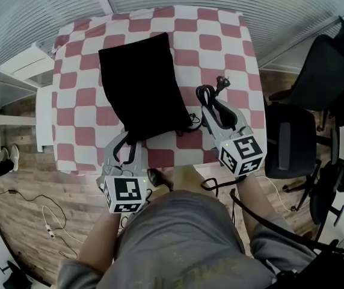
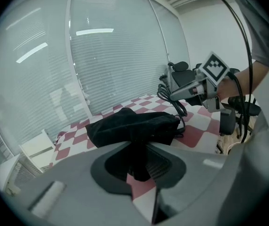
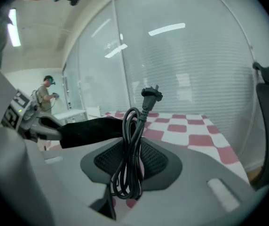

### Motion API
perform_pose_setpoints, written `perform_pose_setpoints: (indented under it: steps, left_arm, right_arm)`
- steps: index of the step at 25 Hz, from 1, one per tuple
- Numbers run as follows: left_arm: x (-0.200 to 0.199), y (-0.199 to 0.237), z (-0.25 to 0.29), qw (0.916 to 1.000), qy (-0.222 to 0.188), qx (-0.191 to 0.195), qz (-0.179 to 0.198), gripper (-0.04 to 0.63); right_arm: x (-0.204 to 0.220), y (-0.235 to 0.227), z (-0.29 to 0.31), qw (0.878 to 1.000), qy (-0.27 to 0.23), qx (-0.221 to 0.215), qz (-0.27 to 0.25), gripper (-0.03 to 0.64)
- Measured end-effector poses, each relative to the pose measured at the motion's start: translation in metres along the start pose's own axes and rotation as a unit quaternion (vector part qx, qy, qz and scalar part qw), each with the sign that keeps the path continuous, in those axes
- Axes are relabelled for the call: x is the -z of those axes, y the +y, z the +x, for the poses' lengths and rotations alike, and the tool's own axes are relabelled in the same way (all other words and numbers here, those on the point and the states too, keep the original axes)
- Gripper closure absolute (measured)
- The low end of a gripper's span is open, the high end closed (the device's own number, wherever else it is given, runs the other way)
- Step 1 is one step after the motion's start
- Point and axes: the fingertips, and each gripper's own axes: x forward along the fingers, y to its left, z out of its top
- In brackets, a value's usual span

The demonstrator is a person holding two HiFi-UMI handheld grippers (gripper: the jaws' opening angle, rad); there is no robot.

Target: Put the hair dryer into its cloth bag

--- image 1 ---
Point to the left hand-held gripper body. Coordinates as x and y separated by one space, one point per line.
125 191

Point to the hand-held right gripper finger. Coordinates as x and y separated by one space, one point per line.
210 128
239 119

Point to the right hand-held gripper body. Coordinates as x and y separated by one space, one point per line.
241 155

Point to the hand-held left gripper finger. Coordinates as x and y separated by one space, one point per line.
142 158
110 149

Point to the black orange hair dryer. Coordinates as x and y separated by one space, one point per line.
205 90

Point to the black fabric bag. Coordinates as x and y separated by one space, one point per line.
142 83

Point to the person's left forearm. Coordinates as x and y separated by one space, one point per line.
100 239

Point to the person's right forearm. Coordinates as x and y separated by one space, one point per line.
259 203

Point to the person's left black shoe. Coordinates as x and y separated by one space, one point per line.
155 178

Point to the black office chair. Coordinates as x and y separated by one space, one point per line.
340 173
292 143

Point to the person's khaki trousers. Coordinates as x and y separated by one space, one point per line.
190 179

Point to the red white checkered tablecloth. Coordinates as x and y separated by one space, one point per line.
86 96

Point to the person's grey shirt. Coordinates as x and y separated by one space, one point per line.
178 242

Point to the white chair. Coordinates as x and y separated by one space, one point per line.
44 116

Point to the black stand device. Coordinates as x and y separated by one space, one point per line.
15 275

